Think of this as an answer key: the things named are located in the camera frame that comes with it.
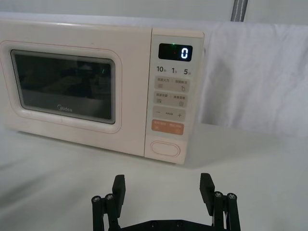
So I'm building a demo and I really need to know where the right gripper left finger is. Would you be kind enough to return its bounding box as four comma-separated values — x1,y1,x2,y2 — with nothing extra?
91,174,127,231

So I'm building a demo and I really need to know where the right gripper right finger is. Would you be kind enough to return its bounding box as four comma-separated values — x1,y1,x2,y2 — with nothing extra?
200,172,239,231

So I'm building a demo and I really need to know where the white table cloth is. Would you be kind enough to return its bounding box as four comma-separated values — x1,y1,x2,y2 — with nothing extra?
0,12,308,231

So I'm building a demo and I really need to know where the oven control panel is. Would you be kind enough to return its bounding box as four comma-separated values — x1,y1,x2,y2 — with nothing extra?
144,28,205,166

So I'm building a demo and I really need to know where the cream microwave oven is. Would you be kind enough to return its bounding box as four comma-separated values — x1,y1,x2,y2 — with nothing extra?
0,18,205,166

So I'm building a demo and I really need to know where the white curtain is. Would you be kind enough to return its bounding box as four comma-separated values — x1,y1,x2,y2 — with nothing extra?
0,0,308,25

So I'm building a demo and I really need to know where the grey striped post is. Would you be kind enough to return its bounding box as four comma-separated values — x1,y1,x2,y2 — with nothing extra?
230,0,249,22

